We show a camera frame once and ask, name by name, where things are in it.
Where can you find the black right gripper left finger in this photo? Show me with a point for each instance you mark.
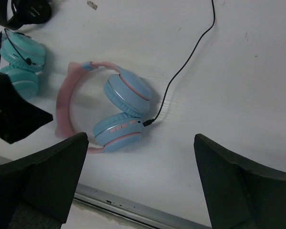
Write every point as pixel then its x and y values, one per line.
pixel 36 191

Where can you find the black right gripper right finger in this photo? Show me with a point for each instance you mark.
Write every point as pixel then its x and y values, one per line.
pixel 240 193

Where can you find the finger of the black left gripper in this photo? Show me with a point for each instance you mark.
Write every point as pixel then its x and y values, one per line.
pixel 18 118

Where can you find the pink and blue cat headphones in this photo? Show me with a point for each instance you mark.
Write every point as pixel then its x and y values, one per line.
pixel 124 89

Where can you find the teal and white cat headphones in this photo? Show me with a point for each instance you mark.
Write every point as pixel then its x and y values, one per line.
pixel 21 58

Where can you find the black headphones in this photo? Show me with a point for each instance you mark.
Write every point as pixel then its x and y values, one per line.
pixel 24 12

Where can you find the aluminium table edge rail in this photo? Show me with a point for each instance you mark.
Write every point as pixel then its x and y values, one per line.
pixel 138 195

